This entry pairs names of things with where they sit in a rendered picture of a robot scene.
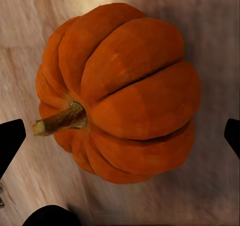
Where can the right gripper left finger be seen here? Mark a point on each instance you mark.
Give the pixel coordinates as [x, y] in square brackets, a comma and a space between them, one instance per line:
[12, 135]

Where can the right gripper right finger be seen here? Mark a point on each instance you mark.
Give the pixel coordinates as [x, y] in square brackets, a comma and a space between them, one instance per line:
[232, 135]

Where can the pumpkin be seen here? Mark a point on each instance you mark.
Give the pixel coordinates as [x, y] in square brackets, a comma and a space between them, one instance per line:
[116, 93]

